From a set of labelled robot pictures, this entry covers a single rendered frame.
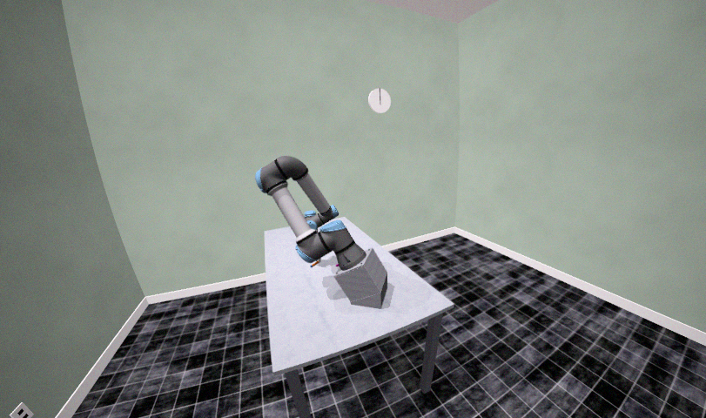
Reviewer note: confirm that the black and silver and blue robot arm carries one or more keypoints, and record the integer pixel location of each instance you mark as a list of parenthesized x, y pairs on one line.
[(332, 237)]

